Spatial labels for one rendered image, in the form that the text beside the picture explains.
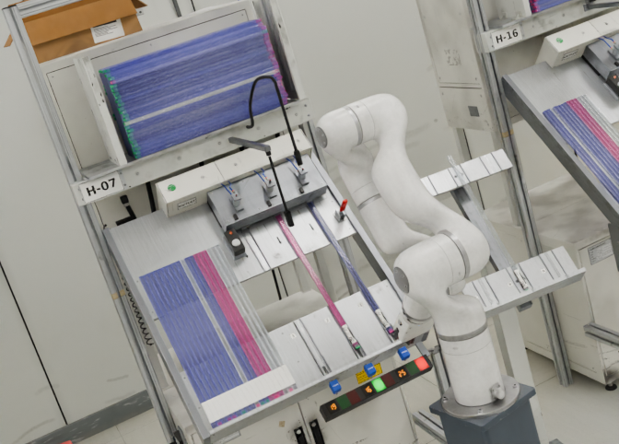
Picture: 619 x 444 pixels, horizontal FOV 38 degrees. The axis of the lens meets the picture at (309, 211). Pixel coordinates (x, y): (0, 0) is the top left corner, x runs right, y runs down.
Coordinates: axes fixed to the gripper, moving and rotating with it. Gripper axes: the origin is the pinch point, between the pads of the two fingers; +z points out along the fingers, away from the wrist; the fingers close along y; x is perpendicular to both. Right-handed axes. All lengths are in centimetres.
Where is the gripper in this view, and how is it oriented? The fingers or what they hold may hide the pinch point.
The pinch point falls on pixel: (408, 336)
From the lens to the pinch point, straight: 249.6
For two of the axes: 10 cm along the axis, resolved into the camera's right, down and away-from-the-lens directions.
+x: -4.9, -7.4, 4.6
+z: -0.5, 5.5, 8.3
